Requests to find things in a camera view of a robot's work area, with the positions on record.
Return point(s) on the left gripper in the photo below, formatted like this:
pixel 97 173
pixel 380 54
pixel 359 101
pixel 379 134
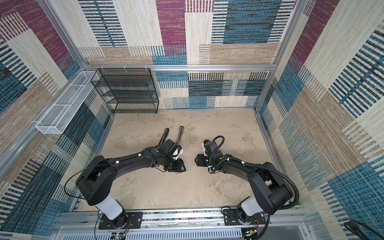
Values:
pixel 178 167

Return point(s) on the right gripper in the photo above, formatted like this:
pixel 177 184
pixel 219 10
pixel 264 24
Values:
pixel 200 160

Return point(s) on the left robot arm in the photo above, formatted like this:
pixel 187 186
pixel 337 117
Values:
pixel 96 179

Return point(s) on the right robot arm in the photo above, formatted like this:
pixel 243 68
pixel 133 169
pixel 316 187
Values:
pixel 272 190

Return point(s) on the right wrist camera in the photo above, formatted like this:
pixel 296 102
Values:
pixel 205 145

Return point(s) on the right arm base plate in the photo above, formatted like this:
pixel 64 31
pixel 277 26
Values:
pixel 234 217

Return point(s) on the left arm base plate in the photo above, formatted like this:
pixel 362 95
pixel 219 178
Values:
pixel 125 221

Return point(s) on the black wire shelf rack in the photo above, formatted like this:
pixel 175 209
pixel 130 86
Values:
pixel 127 91

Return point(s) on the white wire mesh basket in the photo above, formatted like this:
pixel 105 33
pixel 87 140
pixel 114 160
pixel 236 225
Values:
pixel 58 117

